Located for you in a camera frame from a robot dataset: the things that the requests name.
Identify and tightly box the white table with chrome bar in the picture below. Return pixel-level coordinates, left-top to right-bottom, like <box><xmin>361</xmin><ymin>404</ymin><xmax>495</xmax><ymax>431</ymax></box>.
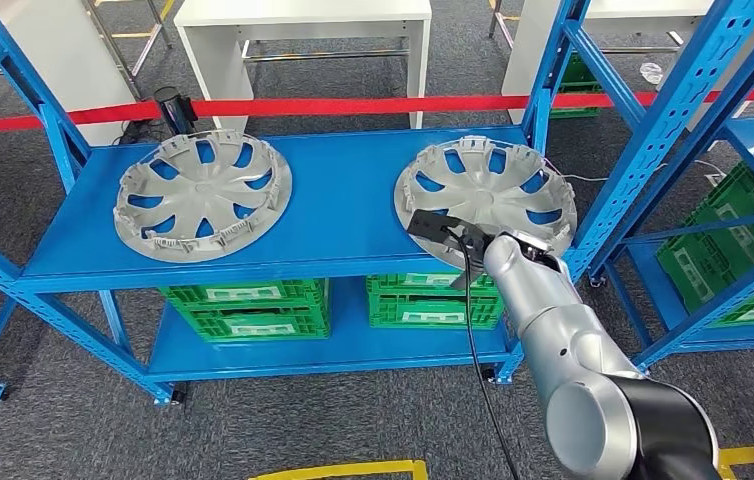
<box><xmin>173</xmin><ymin>0</ymin><xmax>433</xmax><ymax>132</ymax></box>

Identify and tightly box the chrome metal stool frame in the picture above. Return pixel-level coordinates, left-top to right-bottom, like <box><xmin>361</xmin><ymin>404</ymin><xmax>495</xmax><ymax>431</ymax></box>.
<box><xmin>82</xmin><ymin>0</ymin><xmax>174</xmax><ymax>101</ymax></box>

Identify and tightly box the white floor cable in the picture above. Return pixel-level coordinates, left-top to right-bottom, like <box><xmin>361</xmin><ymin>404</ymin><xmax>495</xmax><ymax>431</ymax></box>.
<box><xmin>542</xmin><ymin>158</ymin><xmax>726</xmax><ymax>187</ymax></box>

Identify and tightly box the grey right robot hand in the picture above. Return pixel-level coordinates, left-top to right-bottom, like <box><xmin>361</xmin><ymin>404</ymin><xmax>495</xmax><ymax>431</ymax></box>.
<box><xmin>449</xmin><ymin>254</ymin><xmax>486</xmax><ymax>291</ymax></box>

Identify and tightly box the grey plastic hubcap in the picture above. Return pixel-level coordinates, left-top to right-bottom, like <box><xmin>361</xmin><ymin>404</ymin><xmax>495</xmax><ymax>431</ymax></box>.
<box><xmin>393</xmin><ymin>135</ymin><xmax>578</xmax><ymax>273</ymax></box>
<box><xmin>113</xmin><ymin>129</ymin><xmax>293</xmax><ymax>264</ymax></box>

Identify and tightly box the black barrier post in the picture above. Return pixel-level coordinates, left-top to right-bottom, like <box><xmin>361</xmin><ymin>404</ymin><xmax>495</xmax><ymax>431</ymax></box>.
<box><xmin>153</xmin><ymin>86</ymin><xmax>199</xmax><ymax>137</ymax></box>

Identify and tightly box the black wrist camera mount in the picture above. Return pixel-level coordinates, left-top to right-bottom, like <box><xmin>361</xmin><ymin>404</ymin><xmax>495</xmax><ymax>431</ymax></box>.
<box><xmin>406</xmin><ymin>208</ymin><xmax>504</xmax><ymax>266</ymax></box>

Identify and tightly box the red barrier tape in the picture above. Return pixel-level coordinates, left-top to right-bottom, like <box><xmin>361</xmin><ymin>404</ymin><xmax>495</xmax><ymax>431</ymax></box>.
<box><xmin>0</xmin><ymin>87</ymin><xmax>754</xmax><ymax>136</ymax></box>

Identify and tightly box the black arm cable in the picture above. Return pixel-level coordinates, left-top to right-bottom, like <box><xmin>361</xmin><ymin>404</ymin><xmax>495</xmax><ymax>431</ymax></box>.
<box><xmin>444</xmin><ymin>227</ymin><xmax>522</xmax><ymax>480</ymax></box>

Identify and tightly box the black cable bundle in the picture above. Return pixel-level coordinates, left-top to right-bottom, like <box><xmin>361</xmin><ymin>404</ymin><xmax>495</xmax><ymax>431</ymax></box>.
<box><xmin>117</xmin><ymin>119</ymin><xmax>160</xmax><ymax>146</ymax></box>

